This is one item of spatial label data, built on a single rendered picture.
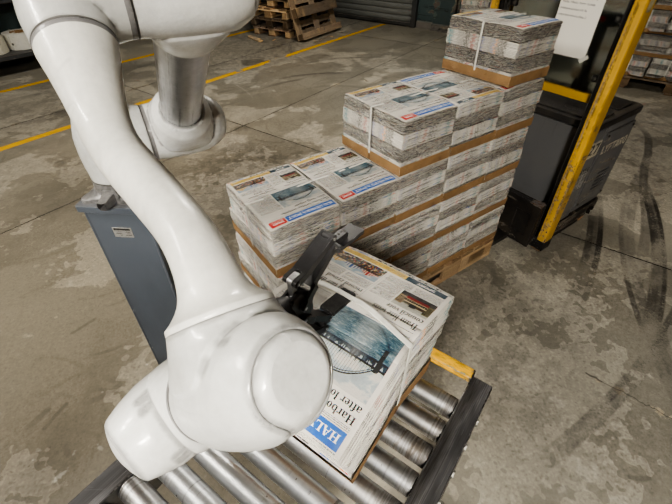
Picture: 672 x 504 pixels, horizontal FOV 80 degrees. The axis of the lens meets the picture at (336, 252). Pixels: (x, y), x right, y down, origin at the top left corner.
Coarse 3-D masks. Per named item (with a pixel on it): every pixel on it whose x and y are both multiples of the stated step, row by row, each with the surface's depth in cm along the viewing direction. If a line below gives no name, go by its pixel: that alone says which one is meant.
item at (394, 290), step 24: (336, 264) 87; (360, 264) 88; (384, 264) 90; (360, 288) 80; (384, 288) 82; (408, 288) 83; (432, 288) 85; (408, 312) 75; (432, 312) 77; (432, 336) 82; (408, 384) 84
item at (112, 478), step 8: (112, 464) 79; (120, 464) 79; (104, 472) 77; (112, 472) 77; (120, 472) 77; (128, 472) 77; (96, 480) 76; (104, 480) 76; (112, 480) 76; (120, 480) 76; (152, 480) 83; (88, 488) 75; (96, 488) 75; (104, 488) 75; (112, 488) 75; (80, 496) 74; (88, 496) 74; (96, 496) 74; (104, 496) 74; (112, 496) 75
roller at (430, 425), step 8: (408, 400) 89; (400, 408) 88; (408, 408) 88; (416, 408) 88; (424, 408) 88; (400, 416) 88; (408, 416) 87; (416, 416) 86; (424, 416) 86; (432, 416) 86; (408, 424) 88; (416, 424) 86; (424, 424) 85; (432, 424) 85; (440, 424) 85; (424, 432) 85; (432, 432) 84; (440, 432) 84; (432, 440) 85
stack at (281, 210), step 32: (320, 160) 170; (352, 160) 170; (448, 160) 172; (480, 160) 188; (256, 192) 150; (288, 192) 150; (320, 192) 150; (352, 192) 150; (384, 192) 158; (416, 192) 171; (256, 224) 142; (288, 224) 136; (320, 224) 145; (416, 224) 182; (448, 224) 200; (256, 256) 159; (288, 256) 144; (384, 256) 182; (416, 256) 199; (448, 256) 220
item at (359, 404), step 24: (336, 336) 70; (336, 360) 68; (360, 360) 67; (384, 360) 67; (336, 384) 65; (360, 384) 64; (384, 384) 64; (336, 408) 63; (360, 408) 62; (384, 408) 72; (312, 432) 61; (336, 432) 61; (360, 432) 62; (336, 456) 59; (360, 456) 73
